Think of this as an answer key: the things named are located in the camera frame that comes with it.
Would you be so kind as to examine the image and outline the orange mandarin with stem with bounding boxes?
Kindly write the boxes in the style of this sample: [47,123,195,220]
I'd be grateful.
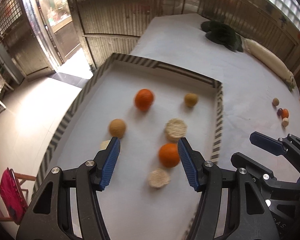
[158,143,180,168]

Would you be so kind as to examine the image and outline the round beige sugarcane chunk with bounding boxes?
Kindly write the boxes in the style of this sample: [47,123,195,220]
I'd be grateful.
[164,118,187,142]

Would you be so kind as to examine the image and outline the tan longan with stem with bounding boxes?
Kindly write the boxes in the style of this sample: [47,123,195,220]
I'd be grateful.
[184,93,198,107]

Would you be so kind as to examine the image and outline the large orange mandarin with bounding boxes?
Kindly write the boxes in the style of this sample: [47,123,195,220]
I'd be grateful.
[134,88,154,112]

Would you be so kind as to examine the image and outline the orange mandarin far right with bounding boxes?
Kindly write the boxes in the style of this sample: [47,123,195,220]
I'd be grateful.
[281,108,289,119]

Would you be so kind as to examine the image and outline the dark red jujube right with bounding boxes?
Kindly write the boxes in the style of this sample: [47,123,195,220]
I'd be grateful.
[277,108,283,116]

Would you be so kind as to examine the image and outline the tan longan right group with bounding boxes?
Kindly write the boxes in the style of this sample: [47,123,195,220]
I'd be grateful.
[272,98,280,107]

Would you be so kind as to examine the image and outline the red cloth chair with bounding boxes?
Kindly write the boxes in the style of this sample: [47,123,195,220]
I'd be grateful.
[0,168,36,225]

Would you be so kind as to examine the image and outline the long white radish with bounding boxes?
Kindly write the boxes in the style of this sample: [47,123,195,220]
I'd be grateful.
[243,38,296,91]

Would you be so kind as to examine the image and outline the striped cardboard tray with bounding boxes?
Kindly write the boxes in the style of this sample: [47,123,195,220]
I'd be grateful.
[35,53,223,239]

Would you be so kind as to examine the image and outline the dark green leafy vegetable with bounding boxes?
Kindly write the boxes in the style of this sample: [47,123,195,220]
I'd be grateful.
[200,21,243,53]

